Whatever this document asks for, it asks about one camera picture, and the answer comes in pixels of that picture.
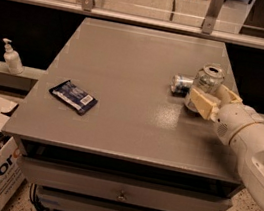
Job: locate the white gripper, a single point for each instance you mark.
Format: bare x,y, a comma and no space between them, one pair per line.
234,121

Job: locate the silver green 7up can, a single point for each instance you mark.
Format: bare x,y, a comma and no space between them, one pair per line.
208,79

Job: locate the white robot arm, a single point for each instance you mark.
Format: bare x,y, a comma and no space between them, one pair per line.
250,168

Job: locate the blue silver redbull can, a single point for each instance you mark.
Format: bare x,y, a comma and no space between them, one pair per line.
181,84

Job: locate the grey drawer cabinet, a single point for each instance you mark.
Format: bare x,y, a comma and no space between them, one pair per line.
138,129

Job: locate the dark blue snack packet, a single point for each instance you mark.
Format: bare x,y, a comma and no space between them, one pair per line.
73,96

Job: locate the top grey drawer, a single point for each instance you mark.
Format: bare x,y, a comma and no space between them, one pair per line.
116,188

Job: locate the white pump soap bottle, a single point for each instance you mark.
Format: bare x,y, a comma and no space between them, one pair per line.
12,58

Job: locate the metal railing post right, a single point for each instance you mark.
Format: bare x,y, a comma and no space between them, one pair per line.
211,16

